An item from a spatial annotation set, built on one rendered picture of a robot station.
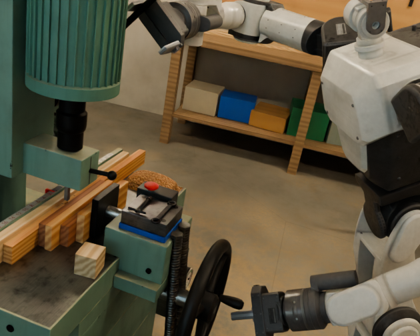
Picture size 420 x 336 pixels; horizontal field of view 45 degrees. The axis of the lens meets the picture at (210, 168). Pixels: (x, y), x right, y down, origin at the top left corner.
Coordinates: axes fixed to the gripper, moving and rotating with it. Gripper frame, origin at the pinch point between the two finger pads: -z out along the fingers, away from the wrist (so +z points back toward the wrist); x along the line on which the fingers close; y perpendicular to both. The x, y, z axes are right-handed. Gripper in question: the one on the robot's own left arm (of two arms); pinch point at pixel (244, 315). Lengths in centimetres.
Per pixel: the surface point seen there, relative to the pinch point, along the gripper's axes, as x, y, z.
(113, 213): 23.4, 25.3, -16.0
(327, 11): 213, -249, -5
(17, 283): 10, 43, -24
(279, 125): 130, -243, -55
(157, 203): 24.0, 23.3, -6.4
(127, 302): 5.5, 13.4, -22.4
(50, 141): 39, 34, -24
